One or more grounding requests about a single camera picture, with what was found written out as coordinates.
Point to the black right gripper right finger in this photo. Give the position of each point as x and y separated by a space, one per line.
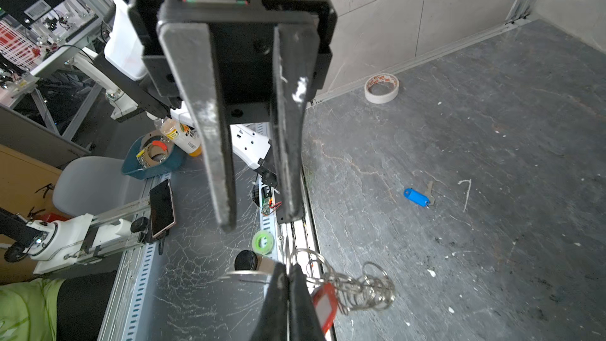
303 322

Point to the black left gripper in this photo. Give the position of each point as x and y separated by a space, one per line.
181 61

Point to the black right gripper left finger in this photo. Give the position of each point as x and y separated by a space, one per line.
272 324

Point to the red plastic key tag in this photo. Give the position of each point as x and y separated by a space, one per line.
326 305

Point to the blue plastic key tag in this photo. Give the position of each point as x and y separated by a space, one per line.
417 197

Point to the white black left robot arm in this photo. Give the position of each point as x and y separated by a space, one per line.
232 62

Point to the black round cap jar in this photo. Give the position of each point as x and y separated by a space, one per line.
247 260

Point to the green tape roll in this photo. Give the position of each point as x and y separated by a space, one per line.
263 242

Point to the white yellow bottle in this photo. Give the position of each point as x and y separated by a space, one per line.
181 135

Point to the white tape roll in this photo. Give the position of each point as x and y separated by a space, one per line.
381 89

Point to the black smartphone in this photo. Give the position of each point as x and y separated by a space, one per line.
162 209

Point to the grey office chair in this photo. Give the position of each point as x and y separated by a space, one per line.
94 184

